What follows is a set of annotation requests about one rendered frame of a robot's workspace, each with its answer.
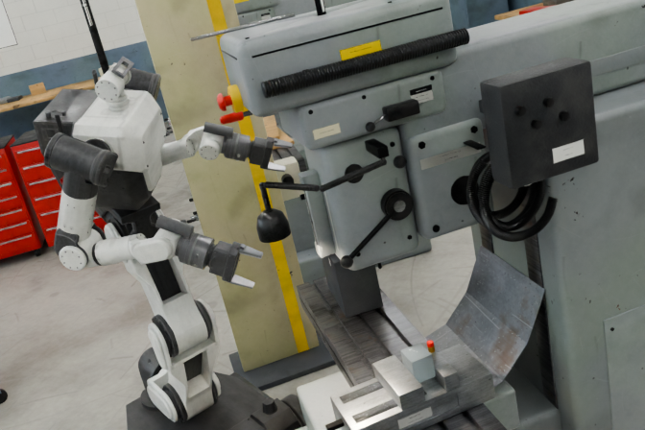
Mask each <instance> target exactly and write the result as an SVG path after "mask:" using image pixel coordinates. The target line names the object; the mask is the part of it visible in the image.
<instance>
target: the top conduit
mask: <svg viewBox="0 0 645 430"><path fill-rule="evenodd" d="M469 41H470V36H469V32H468V30H467V29H466V28H463V29H460V30H455V31H452V32H447V33H444V34H440V35H436V36H432V37H431V36H430V37H427V38H421V39H418V40H417V41H414V42H413V41H412V42H411V43H410V42H408V43H406V44H403V45H402V44H401V45H400V46H399V45H397V46H395V47H393V48H392V47H390V49H389V48H387V49H384V50H379V51H376V52H373V53H368V54H365V55H363V56H360V57H359V56H358V57H355V58H352V59H349V60H348V59H346V60H341V61H338V62H337V61H336V62H335V63H334V62H333V63H330V64H328V65H325V66H323V65H322V67H320V66H319V67H316V68H313V69H312V68H311V69H310V70H309V69H305V70H302V72H297V73H294V74H291V75H288V76H285V77H284V76H282V78H281V77H279V78H276V79H273V80H268V81H265V82H262V83H261V87H262V91H263V94H264V96H265V98H267V99H268V97H270V98H271V97H274V96H276V95H279V94H282V93H284V94H285V92H286V93H288V92H291V91H294V90H299V89H303V88H305V87H308V86H309V87H310V86H311V85H312V86H313V85H316V84H321V83H324V82H326V83H327V81H329V82H330V81H333V80H336V79H337V80H338V79H341V78H343V77H346V76H349V75H350V76H352V75H355V74H358V73H363V72H366V71H369V70H373V69H376V68H379V67H382V66H383V67H384V66H387V65H390V64H395V63H398V62H401V61H405V60H410V59H413V58H418V57H421V56H424V55H425V56H426V55H429V54H432V53H437V52H439V51H442V50H447V49H450V48H454V47H458V46H461V45H463V44H464V45H466V44H468V43H469Z"/></svg>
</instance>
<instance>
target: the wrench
mask: <svg viewBox="0 0 645 430"><path fill-rule="evenodd" d="M291 17H295V14H294V13H287V14H283V15H280V16H276V17H273V18H269V19H265V20H261V21H255V22H252V23H250V24H246V25H242V26H237V27H233V28H229V29H225V30H222V31H218V32H214V33H210V34H206V35H202V36H194V37H191V38H190V40H191V41H195V40H199V39H203V38H207V37H211V36H217V35H221V34H226V33H230V32H234V31H238V30H242V29H246V28H249V27H253V26H257V25H261V24H265V23H269V22H274V21H277V20H282V19H287V18H291Z"/></svg>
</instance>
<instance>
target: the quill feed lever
mask: <svg viewBox="0 0 645 430"><path fill-rule="evenodd" d="M413 205H414V203H413V199H412V197H411V195H410V194H409V193H407V192H406V191H404V190H403V189H400V188H393V189H391V190H389V191H387V192H386V193H385V194H384V196H383V198H382V200H381V209H382V211H383V213H384V214H385V215H386V216H385V217H384V218H383V219H382V220H381V221H380V223H379V224H378V225H377V226H376V227H375V228H374V229H373V230H372V231H371V232H370V233H369V235H368V236H367V237H366V238H365V239H364V240H363V241H362V242H361V243H360V244H359V245H358V247H357V248H356V249H355V250H354V251H353V252H352V253H351V254H350V255H344V256H343V257H342V258H341V260H340V263H341V266H342V267H343V268H345V269H348V268H350V267H351V266H352V265H353V258H354V257H355V256H356V255H357V254H358V253H359V252H360V251H361V249H362V248H363V247H364V246H365V245H366V244H367V243H368V242H369V241H370V240H371V238H372V237H373V236H374V235H375V234H376V233H377V232H378V231H379V230H380V229H381V228H382V227H383V226H384V225H385V224H386V223H387V222H388V221H389V220H390V219H392V220H395V221H399V220H403V219H405V218H406V217H407V216H408V215H409V214H410V213H411V211H412V209H413Z"/></svg>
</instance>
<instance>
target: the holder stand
mask: <svg viewBox="0 0 645 430"><path fill-rule="evenodd" d="M322 263H323V267H324V272H325V276H326V280H327V284H328V288H329V290H330V291H331V293H332V295H333V297H334V298H335V299H336V301H337V302H338V304H339V306H340V307H341V309H342V311H343V313H344V314H345V316H346V318H349V317H352V316H355V315H358V314H361V313H365V312H368V311H370V310H373V309H376V308H379V307H382V306H383V301H382V297H381V292H380V287H379V282H378V278H377V273H376V269H375V265H372V266H368V267H366V268H363V269H360V270H357V271H353V270H350V269H345V268H343V267H342V266H341V263H340V258H339V257H338V256H337V255H336V254H335V253H334V254H331V255H328V256H325V257H323V258H322Z"/></svg>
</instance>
